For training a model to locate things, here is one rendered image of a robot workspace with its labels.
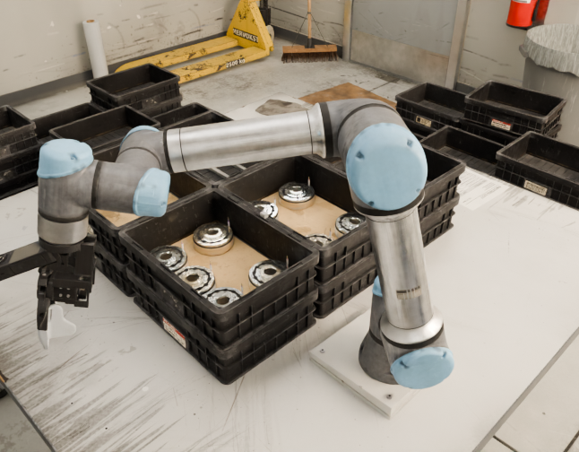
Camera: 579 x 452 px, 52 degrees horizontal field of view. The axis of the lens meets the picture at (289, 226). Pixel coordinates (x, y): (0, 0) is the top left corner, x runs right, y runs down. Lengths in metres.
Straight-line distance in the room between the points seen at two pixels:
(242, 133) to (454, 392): 0.76
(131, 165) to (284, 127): 0.26
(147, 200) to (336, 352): 0.66
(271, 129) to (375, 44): 4.01
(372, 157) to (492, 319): 0.82
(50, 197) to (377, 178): 0.48
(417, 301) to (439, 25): 3.68
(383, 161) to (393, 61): 4.05
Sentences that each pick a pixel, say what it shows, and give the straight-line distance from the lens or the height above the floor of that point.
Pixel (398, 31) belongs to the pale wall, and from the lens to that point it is 4.84.
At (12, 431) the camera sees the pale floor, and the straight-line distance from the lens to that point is 2.37.
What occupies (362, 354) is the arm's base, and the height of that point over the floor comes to 0.76.
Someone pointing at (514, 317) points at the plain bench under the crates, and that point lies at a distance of 1.63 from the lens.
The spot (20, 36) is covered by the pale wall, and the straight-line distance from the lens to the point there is 4.71.
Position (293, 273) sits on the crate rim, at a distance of 1.31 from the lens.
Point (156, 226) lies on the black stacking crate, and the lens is 1.52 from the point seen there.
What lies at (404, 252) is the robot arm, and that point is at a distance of 0.99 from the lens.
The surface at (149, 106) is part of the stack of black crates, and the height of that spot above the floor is 0.49.
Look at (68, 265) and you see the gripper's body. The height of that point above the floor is 1.15.
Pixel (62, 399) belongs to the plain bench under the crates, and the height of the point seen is 0.70.
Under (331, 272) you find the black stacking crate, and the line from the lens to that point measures 1.44.
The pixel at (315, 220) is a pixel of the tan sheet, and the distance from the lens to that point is 1.64.
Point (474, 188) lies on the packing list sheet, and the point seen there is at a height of 0.70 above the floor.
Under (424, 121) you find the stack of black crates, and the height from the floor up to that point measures 0.40.
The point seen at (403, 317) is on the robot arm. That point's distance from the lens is 1.08.
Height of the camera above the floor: 1.76
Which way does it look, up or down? 35 degrees down
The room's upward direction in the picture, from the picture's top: straight up
